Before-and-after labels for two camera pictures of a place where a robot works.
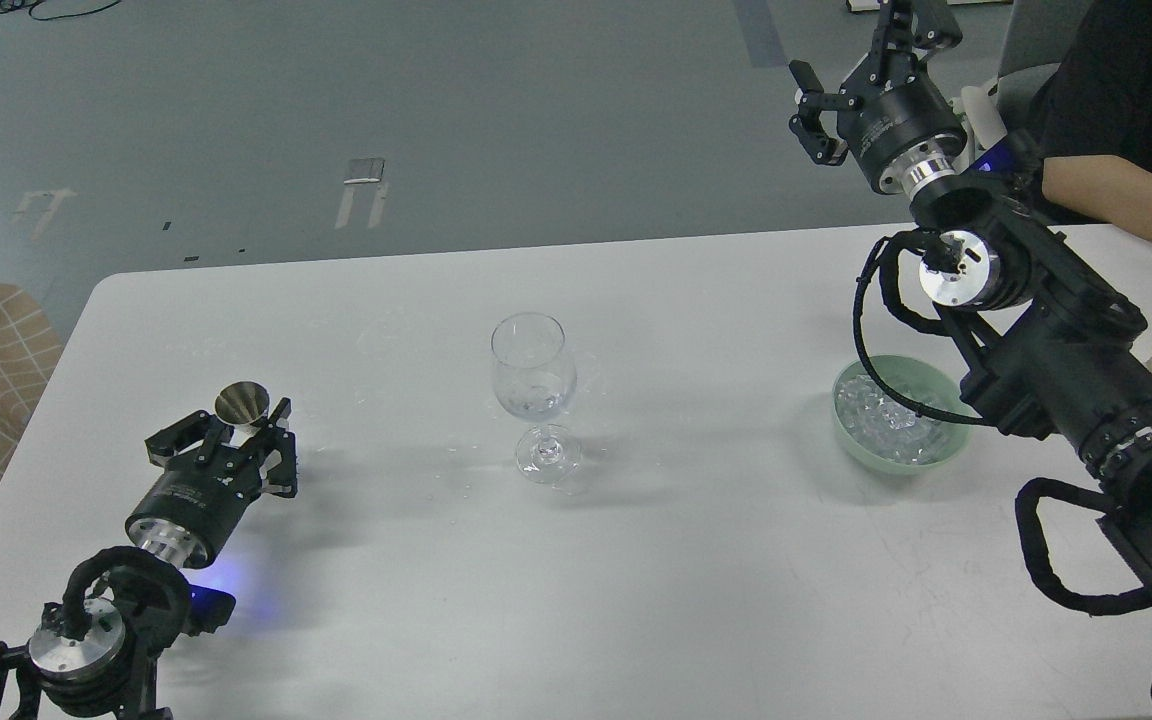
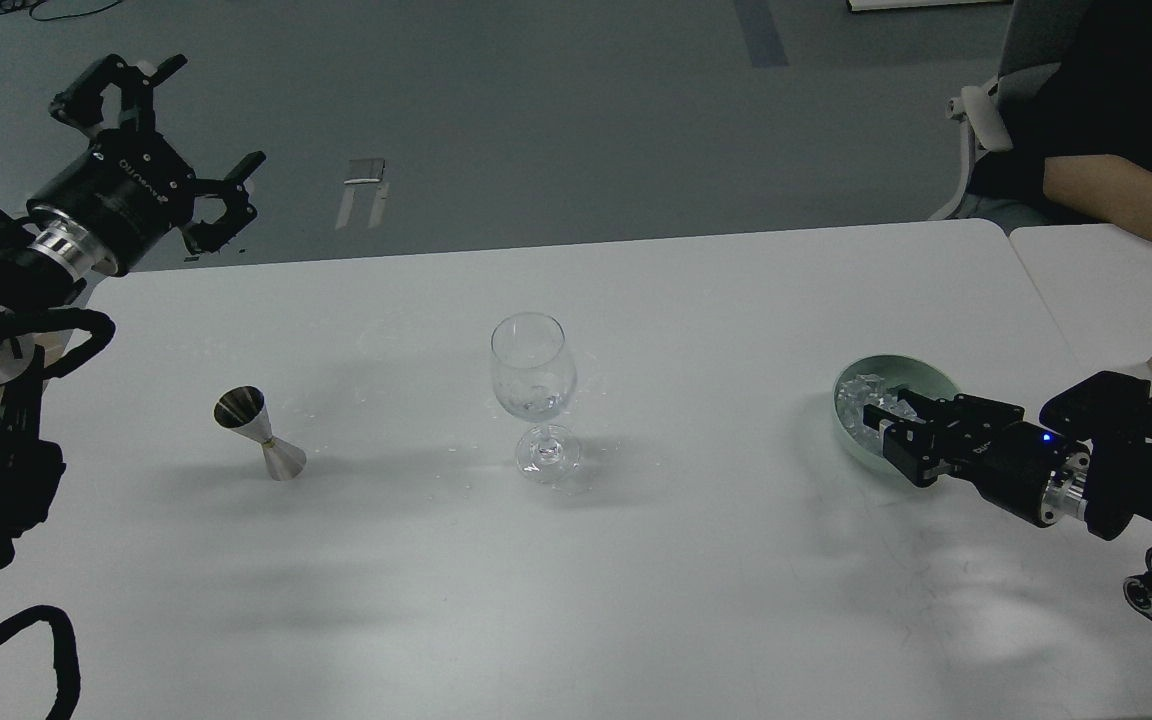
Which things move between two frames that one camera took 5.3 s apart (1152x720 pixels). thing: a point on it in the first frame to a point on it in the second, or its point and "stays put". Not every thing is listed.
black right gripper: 906,131 to 1009,459
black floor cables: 6,6 stays put
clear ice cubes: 885,425 stays put
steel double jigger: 242,404 stays put
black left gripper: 196,501 to 128,188
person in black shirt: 1126,128 stays put
